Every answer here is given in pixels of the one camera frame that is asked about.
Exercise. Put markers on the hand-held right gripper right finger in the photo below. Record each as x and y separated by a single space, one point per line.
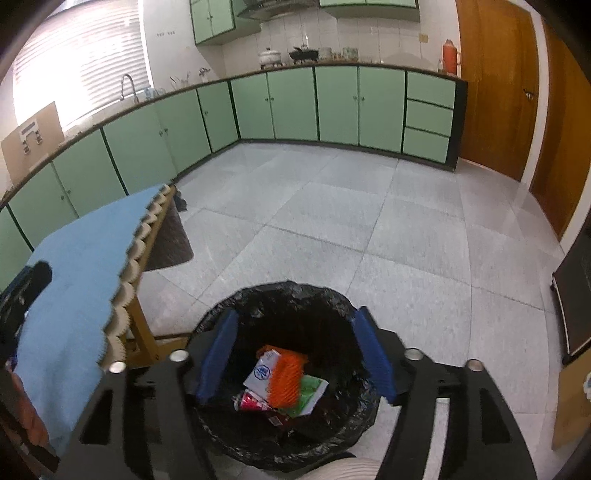
375 357

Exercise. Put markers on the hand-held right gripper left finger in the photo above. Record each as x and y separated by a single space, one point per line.
217 360

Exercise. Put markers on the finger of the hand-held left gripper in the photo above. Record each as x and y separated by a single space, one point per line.
39 276

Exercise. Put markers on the red snack bag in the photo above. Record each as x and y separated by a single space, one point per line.
251 402

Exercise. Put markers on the orange mesh net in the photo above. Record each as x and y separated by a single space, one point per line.
288 376

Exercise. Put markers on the black bagged trash bin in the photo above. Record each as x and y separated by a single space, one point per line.
314 314

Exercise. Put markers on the person's left hand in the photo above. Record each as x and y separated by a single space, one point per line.
30 415

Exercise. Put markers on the blue tablecloth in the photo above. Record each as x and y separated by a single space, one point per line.
78 258

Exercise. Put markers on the white blue carton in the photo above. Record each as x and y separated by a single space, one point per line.
262 373

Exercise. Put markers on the green white packet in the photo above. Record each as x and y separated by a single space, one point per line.
311 390

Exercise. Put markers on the wooden table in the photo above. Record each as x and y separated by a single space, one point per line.
143 323

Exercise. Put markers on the dark floor mat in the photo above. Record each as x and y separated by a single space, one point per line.
173 240

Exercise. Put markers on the brown cardboard box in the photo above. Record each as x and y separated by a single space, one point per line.
30 143

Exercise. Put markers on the dark cloth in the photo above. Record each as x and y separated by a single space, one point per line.
180 201

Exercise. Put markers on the brown cardboard sheet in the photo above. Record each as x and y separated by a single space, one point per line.
572 410

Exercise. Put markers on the black framed panel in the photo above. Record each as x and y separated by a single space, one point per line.
575 304

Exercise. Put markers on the metal sink faucet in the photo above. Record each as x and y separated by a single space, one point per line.
127 85

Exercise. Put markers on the white window blind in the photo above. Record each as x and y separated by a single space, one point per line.
78 55

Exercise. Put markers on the green lower kitchen cabinets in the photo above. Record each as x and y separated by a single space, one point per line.
337 106

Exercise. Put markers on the plain wooden door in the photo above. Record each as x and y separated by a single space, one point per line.
563 138

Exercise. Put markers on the row of condiment jars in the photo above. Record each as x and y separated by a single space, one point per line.
339 54

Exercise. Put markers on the white cooking pot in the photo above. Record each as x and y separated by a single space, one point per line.
269 58

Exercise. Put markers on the orange thermos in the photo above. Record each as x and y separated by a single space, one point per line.
449 57

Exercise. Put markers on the black wok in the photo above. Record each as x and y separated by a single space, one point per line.
304 55

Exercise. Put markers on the metal range hood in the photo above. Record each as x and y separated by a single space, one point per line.
277 7

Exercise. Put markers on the green upper wall cabinet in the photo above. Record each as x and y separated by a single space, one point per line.
369 5
217 21

